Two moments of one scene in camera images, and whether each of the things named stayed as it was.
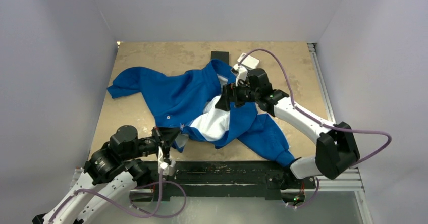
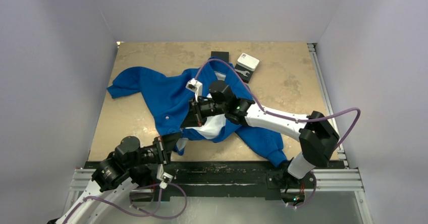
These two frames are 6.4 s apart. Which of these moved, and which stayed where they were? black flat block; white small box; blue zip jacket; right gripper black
Moved: right gripper black
Stayed: blue zip jacket; white small box; black flat block
